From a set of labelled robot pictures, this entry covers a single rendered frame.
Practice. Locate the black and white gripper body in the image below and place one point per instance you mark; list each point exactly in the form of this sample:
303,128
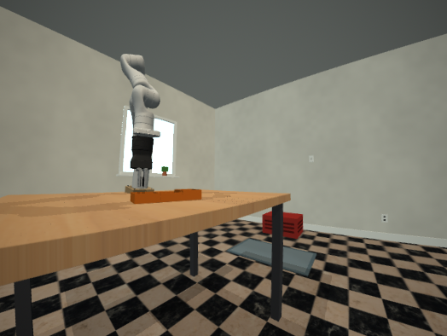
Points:
142,145

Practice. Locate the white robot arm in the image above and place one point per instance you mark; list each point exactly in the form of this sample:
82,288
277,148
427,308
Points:
143,96

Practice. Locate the orange rack of three bins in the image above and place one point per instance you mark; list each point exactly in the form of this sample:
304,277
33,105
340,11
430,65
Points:
165,196

